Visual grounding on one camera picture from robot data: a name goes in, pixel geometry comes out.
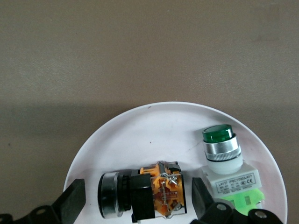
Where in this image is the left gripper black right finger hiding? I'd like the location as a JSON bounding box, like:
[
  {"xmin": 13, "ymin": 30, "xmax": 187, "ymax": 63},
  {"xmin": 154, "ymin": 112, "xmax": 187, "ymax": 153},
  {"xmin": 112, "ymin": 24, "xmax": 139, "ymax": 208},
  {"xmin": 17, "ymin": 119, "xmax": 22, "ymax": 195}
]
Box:
[{"xmin": 190, "ymin": 177, "xmax": 283, "ymax": 224}]

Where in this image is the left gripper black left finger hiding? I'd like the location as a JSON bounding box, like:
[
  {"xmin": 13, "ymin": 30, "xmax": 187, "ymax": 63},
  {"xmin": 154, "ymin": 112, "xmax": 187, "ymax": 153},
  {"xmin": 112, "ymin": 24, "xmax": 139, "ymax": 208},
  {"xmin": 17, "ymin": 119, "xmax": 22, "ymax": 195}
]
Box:
[{"xmin": 0, "ymin": 178, "xmax": 86, "ymax": 224}]

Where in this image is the orange black push-button switch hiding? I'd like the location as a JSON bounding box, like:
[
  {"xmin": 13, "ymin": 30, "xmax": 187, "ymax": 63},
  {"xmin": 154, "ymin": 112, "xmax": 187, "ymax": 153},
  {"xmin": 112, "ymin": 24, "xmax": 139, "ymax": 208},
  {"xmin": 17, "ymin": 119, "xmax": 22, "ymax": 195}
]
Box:
[{"xmin": 97, "ymin": 161, "xmax": 188, "ymax": 223}]

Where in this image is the pale pink round plate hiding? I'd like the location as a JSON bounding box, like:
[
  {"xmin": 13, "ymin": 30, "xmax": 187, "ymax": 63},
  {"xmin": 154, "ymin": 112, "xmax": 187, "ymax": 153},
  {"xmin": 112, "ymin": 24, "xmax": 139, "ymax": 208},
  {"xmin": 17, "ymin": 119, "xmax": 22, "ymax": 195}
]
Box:
[{"xmin": 63, "ymin": 101, "xmax": 288, "ymax": 224}]

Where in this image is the green white push-button switch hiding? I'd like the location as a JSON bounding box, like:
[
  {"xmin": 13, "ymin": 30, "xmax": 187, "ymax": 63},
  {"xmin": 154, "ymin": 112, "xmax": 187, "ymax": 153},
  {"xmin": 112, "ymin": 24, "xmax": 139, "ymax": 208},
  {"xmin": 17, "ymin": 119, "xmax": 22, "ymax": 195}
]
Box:
[{"xmin": 201, "ymin": 124, "xmax": 266, "ymax": 217}]

